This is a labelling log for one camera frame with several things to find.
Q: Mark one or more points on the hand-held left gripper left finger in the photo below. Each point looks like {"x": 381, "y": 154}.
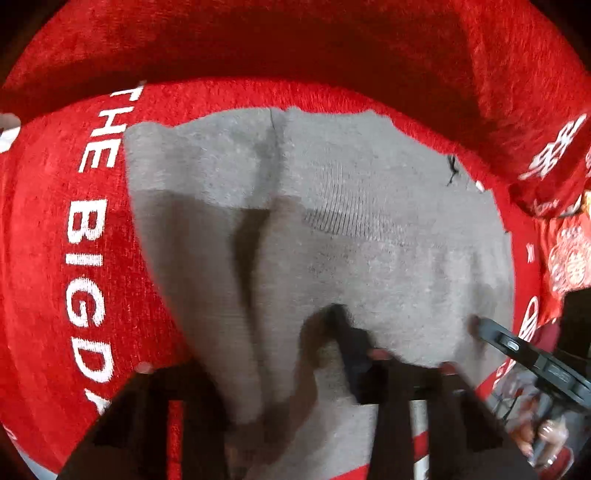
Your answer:
{"x": 203, "y": 415}

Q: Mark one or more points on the red printed blanket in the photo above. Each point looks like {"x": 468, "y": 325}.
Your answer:
{"x": 55, "y": 277}

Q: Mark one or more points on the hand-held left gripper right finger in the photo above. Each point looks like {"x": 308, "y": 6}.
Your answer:
{"x": 348, "y": 346}

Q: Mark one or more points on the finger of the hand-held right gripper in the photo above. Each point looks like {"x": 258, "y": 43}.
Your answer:
{"x": 577, "y": 323}
{"x": 517, "y": 346}

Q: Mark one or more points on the person's right hand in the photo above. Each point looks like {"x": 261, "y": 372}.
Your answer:
{"x": 547, "y": 434}

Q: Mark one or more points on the red patterned cloth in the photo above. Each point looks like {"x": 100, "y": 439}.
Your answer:
{"x": 570, "y": 258}

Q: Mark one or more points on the grey knitted sweater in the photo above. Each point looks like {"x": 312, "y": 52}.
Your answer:
{"x": 369, "y": 230}

